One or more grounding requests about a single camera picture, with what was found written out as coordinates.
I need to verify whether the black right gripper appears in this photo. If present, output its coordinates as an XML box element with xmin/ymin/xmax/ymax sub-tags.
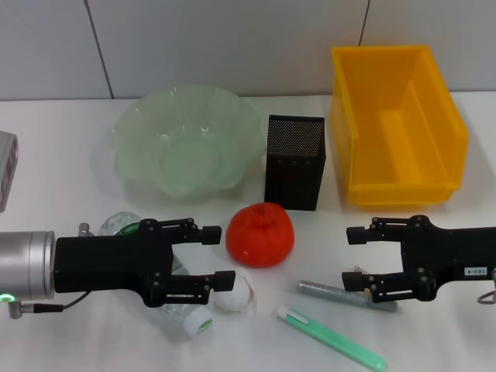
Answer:
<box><xmin>341</xmin><ymin>215</ymin><xmax>496</xmax><ymax>305</ymax></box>

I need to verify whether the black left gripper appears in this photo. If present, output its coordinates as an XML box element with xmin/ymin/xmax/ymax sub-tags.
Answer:
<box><xmin>53</xmin><ymin>217</ymin><xmax>237</xmax><ymax>309</ymax></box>

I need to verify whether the white paper ball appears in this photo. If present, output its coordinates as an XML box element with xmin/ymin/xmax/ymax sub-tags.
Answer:
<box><xmin>212</xmin><ymin>267</ymin><xmax>257</xmax><ymax>316</ymax></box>

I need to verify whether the clear green-label water bottle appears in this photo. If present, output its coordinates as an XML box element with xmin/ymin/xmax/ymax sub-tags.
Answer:
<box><xmin>97</xmin><ymin>211</ymin><xmax>215</xmax><ymax>343</ymax></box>

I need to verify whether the orange fruit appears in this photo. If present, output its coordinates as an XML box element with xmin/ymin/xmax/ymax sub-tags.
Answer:
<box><xmin>226</xmin><ymin>201</ymin><xmax>296</xmax><ymax>270</ymax></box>

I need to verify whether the mint green pen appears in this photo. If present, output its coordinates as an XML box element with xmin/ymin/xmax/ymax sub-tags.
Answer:
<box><xmin>276</xmin><ymin>304</ymin><xmax>389</xmax><ymax>372</ymax></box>

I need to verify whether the silver grey marker pen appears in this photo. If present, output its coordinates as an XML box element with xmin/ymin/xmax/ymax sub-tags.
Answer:
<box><xmin>297</xmin><ymin>279</ymin><xmax>398</xmax><ymax>315</ymax></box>

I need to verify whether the pale green glass fruit plate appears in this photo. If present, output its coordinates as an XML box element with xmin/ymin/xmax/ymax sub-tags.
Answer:
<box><xmin>110</xmin><ymin>85</ymin><xmax>262</xmax><ymax>207</ymax></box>

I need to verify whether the black mesh pen holder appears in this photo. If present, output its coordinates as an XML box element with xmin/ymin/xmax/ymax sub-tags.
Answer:
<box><xmin>263</xmin><ymin>114</ymin><xmax>328</xmax><ymax>212</ymax></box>

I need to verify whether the yellow plastic bin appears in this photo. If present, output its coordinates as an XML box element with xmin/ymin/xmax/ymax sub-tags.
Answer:
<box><xmin>329</xmin><ymin>44</ymin><xmax>470</xmax><ymax>207</ymax></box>

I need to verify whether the black cable with angled plug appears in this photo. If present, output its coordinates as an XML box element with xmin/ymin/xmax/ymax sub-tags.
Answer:
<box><xmin>6</xmin><ymin>291</ymin><xmax>94</xmax><ymax>319</ymax></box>

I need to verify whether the left wrist camera housing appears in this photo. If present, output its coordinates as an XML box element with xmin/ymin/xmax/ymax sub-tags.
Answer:
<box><xmin>0</xmin><ymin>130</ymin><xmax>21</xmax><ymax>214</ymax></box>

